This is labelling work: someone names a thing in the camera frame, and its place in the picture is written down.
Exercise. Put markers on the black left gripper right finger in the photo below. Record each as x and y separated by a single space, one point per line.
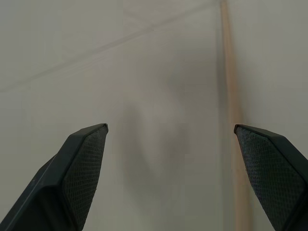
274 173

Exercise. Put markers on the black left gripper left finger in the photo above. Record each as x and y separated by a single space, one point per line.
60 183

